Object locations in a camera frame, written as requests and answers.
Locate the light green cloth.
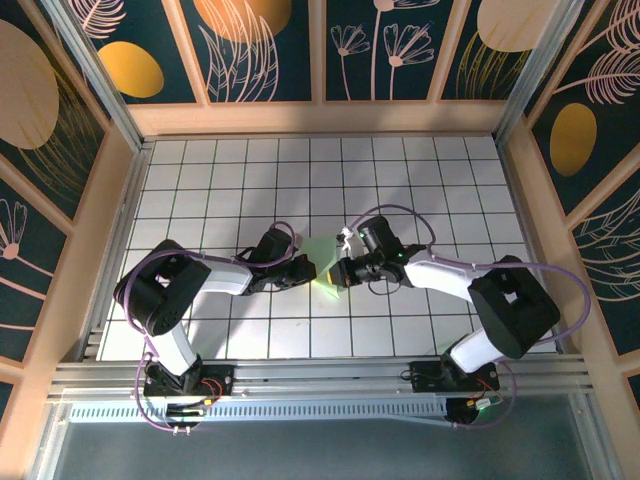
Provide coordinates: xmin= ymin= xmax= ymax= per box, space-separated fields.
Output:
xmin=298 ymin=234 xmax=351 ymax=302

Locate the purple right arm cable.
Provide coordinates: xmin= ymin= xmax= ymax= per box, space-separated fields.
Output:
xmin=347 ymin=203 xmax=592 ymax=431

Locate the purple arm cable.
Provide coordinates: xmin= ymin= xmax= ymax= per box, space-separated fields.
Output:
xmin=122 ymin=220 xmax=301 ymax=434
xmin=347 ymin=203 xmax=592 ymax=431

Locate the aluminium mounting rail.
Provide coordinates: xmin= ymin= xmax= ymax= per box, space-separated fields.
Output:
xmin=47 ymin=353 xmax=599 ymax=401

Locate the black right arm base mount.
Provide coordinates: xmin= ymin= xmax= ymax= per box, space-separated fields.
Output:
xmin=408 ymin=360 xmax=501 ymax=396

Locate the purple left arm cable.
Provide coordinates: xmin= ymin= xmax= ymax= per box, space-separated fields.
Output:
xmin=122 ymin=220 xmax=301 ymax=434

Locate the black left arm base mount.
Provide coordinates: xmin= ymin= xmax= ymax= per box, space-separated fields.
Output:
xmin=142 ymin=363 xmax=236 ymax=401

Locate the white slotted cable duct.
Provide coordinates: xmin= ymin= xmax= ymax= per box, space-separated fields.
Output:
xmin=67 ymin=398 xmax=454 ymax=425

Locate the aluminium side rail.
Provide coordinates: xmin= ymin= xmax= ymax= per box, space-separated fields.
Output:
xmin=493 ymin=138 xmax=574 ymax=354
xmin=77 ymin=139 xmax=154 ymax=362

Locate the aluminium corner post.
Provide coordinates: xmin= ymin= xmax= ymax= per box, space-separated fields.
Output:
xmin=39 ymin=0 xmax=147 ymax=151
xmin=493 ymin=0 xmax=587 ymax=146

